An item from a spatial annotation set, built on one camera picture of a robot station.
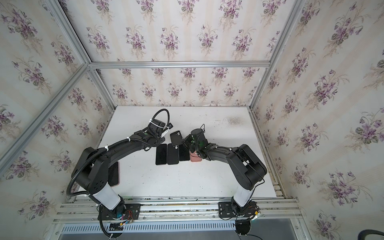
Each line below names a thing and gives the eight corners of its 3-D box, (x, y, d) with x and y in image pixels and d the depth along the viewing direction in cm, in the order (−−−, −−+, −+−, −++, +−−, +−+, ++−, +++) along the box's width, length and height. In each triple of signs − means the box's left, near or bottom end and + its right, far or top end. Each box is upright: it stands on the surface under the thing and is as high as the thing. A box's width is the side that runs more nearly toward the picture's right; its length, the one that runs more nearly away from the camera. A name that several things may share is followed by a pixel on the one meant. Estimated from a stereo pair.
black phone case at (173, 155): (165, 164, 92) (165, 163, 90) (168, 145, 101) (167, 143, 99) (178, 164, 92) (178, 163, 90) (179, 145, 101) (179, 143, 99)
